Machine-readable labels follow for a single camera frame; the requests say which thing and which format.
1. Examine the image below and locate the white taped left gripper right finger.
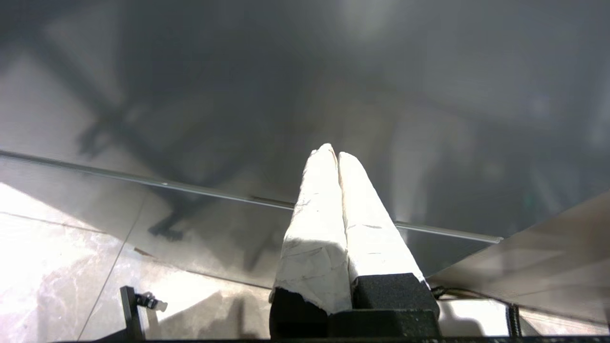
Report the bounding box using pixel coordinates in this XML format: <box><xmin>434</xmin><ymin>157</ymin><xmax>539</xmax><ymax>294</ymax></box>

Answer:
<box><xmin>329</xmin><ymin>152</ymin><xmax>440</xmax><ymax>338</ymax></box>

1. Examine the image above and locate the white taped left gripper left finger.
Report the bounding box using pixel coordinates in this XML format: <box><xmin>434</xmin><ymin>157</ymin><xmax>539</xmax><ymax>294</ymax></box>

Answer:
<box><xmin>269</xmin><ymin>143</ymin><xmax>352</xmax><ymax>339</ymax></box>

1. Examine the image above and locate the flat grey panel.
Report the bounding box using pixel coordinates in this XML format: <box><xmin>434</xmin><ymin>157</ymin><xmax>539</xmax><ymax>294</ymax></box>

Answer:
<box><xmin>427</xmin><ymin>191</ymin><xmax>610</xmax><ymax>327</ymax></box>

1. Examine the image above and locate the stainless steel appliance door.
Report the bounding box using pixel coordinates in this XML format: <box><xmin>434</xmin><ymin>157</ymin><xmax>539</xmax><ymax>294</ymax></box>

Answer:
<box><xmin>0</xmin><ymin>0</ymin><xmax>610</xmax><ymax>243</ymax></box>

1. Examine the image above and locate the black cable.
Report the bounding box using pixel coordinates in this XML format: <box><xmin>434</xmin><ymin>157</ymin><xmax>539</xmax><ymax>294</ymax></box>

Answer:
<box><xmin>430</xmin><ymin>286</ymin><xmax>513</xmax><ymax>305</ymax></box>

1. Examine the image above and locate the black bracket with clip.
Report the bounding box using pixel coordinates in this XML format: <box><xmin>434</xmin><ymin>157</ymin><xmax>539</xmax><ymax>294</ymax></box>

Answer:
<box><xmin>119</xmin><ymin>286</ymin><xmax>168</xmax><ymax>340</ymax></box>

